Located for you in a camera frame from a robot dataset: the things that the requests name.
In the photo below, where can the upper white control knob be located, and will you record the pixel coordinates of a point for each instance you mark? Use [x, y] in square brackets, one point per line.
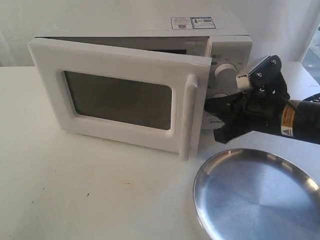
[225, 71]

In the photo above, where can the white control knob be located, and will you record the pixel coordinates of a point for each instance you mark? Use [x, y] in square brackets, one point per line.
[219, 95]
[225, 71]

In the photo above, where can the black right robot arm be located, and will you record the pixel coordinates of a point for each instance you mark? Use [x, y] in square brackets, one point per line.
[300, 120]

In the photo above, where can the round stainless steel tray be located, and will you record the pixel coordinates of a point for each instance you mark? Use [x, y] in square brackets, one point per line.
[250, 194]

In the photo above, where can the lower white control knob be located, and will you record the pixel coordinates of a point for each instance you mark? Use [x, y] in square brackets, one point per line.
[219, 95]

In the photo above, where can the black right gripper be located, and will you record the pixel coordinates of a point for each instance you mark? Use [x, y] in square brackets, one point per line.
[241, 113]

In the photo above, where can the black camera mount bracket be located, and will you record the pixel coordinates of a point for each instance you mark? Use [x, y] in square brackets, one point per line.
[267, 75]

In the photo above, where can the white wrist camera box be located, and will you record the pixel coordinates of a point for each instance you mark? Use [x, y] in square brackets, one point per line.
[244, 75]

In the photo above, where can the white microwave oven body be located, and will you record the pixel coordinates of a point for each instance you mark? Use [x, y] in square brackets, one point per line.
[227, 44]

